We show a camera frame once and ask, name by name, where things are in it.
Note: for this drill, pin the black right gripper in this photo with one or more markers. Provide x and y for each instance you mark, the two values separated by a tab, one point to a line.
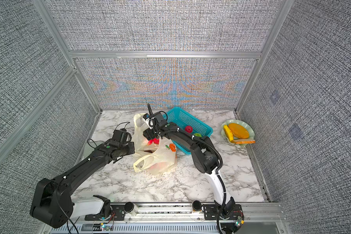
147	134

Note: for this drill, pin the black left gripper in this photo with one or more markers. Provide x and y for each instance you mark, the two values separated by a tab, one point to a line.
131	145

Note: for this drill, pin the translucent yellowish plastic bag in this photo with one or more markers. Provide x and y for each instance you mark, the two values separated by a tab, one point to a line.
162	160

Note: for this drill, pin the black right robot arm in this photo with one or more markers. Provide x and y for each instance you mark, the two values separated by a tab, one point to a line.
206	158

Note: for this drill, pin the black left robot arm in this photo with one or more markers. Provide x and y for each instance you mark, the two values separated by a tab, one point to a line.
52	203

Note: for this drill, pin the red apple with stem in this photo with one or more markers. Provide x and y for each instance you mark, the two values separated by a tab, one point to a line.
153	141

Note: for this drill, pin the teal plastic basket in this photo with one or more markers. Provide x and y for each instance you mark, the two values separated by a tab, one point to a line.
183	119

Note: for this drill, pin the green waffle cloth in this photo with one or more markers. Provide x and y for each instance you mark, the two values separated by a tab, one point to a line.
89	148

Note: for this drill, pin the yellow banana toy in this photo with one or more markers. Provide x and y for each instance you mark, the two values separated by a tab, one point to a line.
228	132

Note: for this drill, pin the orange toast slice toy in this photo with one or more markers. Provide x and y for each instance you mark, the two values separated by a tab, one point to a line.
243	141

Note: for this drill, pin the round orange bread toy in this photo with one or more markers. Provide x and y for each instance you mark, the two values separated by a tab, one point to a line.
238	131

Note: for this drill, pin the light green scalloped plate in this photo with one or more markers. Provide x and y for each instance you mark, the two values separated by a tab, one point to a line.
245	125

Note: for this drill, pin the left black knob on rail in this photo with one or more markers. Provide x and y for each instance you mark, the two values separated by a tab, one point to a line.
131	208

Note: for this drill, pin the black knob on rail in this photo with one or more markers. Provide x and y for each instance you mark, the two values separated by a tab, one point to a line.
196	206
131	208

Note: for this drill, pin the right black knob on rail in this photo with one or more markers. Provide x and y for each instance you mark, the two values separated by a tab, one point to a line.
196	206

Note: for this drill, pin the aluminium front rail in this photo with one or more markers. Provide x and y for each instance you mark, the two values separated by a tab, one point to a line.
180	218

